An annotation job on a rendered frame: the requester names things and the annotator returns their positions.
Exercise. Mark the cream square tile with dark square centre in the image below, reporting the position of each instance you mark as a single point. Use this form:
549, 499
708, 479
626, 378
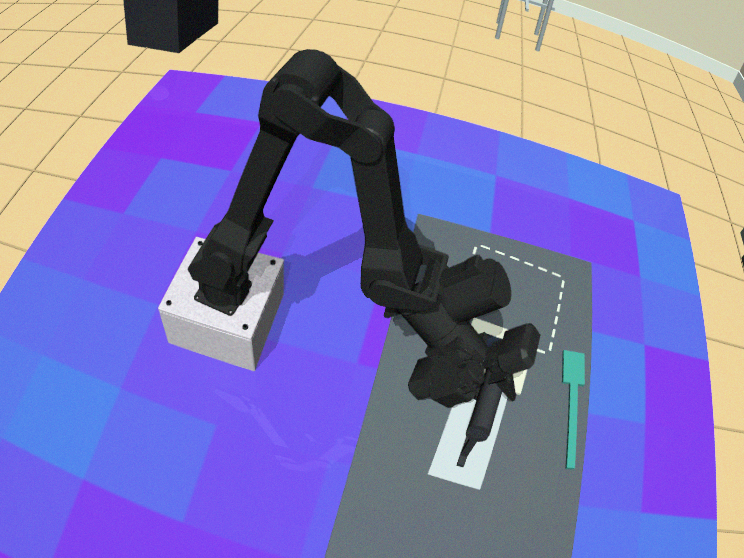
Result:
495, 333

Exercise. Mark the green small trowel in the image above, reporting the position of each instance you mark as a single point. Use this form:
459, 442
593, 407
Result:
573, 374

